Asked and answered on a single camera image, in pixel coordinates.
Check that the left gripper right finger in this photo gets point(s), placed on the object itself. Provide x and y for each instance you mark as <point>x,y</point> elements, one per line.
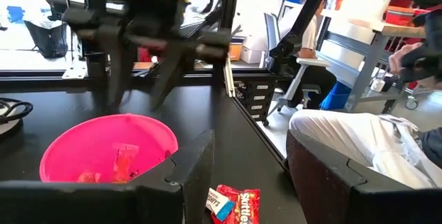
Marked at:
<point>321,182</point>

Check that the silver mounting bracket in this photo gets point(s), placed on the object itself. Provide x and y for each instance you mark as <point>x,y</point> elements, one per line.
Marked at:
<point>74,73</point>

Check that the black frame strut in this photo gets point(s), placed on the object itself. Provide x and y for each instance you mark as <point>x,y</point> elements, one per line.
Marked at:
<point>304,20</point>

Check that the pink plastic face bucket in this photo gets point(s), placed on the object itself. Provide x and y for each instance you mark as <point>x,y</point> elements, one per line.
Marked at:
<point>89,137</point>

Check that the black labelled drawer unit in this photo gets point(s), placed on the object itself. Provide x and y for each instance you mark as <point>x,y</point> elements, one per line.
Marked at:
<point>257,97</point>

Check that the clear wrapped orange candy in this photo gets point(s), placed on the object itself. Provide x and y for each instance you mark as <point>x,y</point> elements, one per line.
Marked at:
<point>124,161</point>

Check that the black frame post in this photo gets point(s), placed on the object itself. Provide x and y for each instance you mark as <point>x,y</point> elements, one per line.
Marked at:
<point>229,9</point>

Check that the grey office chair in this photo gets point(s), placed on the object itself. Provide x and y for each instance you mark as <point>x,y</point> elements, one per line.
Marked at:
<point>312,62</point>

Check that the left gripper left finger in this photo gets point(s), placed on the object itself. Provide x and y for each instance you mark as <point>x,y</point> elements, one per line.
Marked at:
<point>195,168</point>

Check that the cart caster wheel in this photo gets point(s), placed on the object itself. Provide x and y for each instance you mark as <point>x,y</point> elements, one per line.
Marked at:
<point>411,103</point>

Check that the orange box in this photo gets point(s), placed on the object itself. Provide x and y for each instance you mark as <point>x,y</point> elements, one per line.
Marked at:
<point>235,52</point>

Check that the red Skittles bag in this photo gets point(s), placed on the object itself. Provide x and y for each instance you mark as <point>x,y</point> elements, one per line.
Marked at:
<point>245,203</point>

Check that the white panel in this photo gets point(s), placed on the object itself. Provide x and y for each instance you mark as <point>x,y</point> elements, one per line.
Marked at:
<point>366,2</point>

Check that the red boxes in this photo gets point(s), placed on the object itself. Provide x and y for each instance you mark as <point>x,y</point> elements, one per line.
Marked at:
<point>400,15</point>

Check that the white blue Hershey's bar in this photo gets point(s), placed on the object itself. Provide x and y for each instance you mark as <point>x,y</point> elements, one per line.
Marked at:
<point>219,201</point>

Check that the black bag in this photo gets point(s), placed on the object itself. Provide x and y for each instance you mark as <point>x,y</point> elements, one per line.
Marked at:
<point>46,40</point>

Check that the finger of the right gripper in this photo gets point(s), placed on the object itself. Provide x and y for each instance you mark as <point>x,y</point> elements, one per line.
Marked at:
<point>119,72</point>
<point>171,72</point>

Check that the white mug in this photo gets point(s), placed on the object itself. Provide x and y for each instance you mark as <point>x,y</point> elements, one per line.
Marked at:
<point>378,85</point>

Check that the white cardboard boxes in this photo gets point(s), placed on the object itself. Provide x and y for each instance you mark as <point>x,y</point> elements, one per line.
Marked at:
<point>252,53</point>

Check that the grey workbench wooden top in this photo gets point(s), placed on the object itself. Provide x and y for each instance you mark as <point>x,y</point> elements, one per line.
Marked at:
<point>371,65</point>

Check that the person's hand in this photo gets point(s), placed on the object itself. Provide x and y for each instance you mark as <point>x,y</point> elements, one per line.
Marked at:
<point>400,56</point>

